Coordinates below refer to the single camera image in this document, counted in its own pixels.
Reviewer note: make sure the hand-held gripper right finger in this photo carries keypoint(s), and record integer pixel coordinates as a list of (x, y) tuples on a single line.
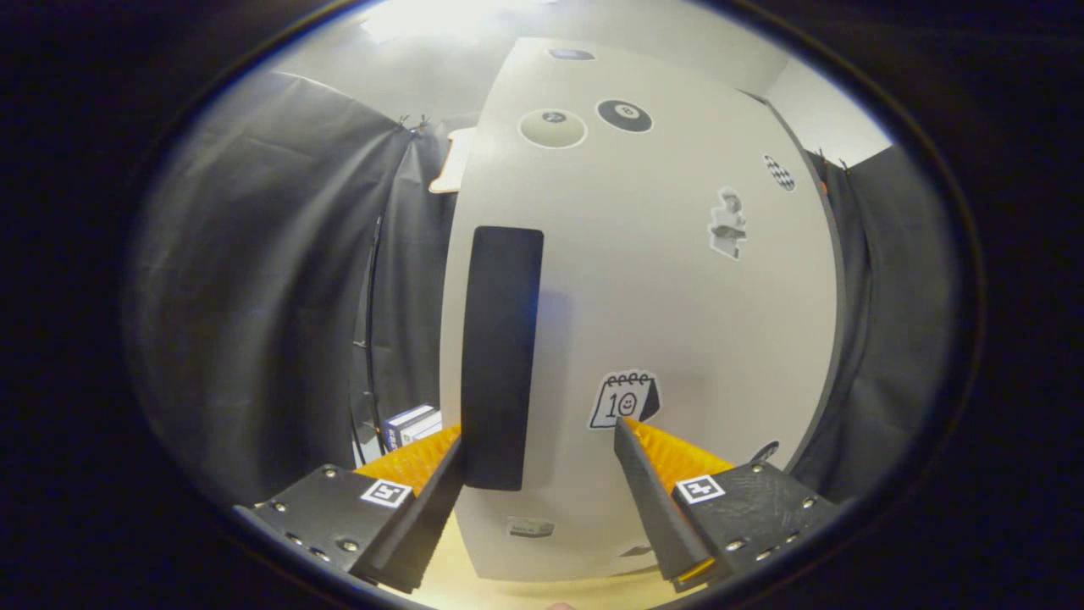
[(656, 508)]

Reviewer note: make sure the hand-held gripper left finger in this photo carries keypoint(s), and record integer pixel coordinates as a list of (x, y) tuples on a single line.
[(428, 517)]

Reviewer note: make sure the blue white book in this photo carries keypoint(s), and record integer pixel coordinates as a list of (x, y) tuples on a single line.
[(423, 428), (395, 428)]

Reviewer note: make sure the black backdrop cloth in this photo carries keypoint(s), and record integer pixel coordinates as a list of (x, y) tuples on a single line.
[(254, 296)]

